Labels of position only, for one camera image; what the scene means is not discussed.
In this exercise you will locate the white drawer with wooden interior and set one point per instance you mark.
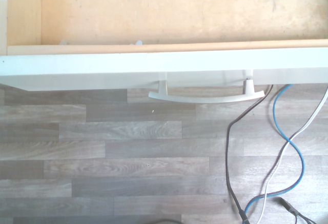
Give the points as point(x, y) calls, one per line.
point(164, 62)

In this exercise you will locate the small white plastic peg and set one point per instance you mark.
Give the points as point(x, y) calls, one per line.
point(138, 43)

